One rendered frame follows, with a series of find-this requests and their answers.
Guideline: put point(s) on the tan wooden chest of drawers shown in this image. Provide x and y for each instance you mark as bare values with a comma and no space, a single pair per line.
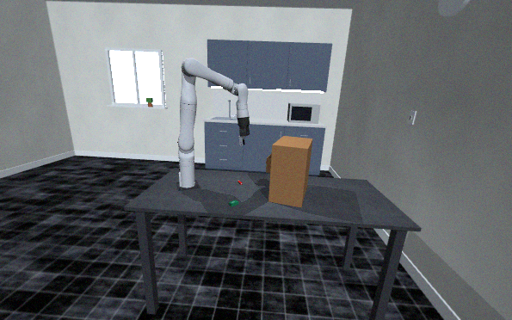
290,163

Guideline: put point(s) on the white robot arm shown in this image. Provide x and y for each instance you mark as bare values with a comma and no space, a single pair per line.
191,68

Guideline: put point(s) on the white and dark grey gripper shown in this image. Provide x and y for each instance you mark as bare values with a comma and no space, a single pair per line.
243,122

